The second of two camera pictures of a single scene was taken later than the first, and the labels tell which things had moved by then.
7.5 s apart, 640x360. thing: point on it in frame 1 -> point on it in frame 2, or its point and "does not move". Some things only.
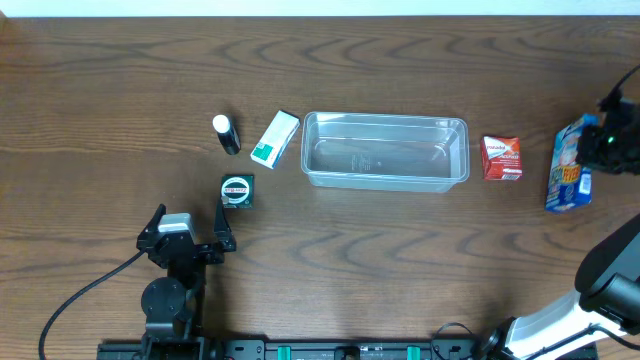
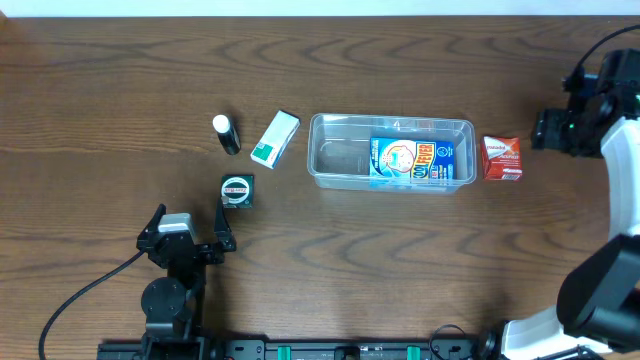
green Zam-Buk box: [238, 191] does not move
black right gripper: [592, 148] -> [545, 130]
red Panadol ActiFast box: [501, 158] does not move
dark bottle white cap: [227, 134] does not move
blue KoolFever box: [569, 185] -> [411, 158]
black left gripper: [226, 243] does not move
